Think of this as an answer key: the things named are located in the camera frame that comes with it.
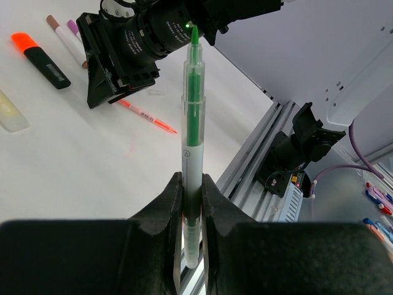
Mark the clear pen cap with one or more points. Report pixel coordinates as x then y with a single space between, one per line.
156 92

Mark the yellow highlighter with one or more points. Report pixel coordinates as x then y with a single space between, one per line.
12 119

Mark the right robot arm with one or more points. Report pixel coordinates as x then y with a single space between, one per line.
335 54

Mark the white cable duct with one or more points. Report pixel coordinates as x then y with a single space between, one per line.
292 204

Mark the orange thin pen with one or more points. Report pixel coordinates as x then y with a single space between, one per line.
147 116

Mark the brown capped white pen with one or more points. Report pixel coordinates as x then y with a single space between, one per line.
69 44

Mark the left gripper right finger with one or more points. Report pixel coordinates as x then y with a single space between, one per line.
243 256

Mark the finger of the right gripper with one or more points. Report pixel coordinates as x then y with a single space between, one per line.
105 85

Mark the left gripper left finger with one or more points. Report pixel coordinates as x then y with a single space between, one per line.
138 255

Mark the purple white pen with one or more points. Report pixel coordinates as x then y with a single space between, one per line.
74 28

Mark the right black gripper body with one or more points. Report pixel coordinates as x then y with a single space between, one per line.
98 39

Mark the right circuit board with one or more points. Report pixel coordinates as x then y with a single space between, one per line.
297 179

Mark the green white pen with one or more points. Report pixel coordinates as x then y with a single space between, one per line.
192 133

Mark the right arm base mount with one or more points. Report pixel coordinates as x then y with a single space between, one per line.
288 155

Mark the spare markers pile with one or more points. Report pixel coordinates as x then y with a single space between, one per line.
382 226

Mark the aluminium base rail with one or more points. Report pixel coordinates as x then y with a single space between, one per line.
237 182

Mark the black orange highlighter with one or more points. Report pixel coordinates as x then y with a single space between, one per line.
40 60

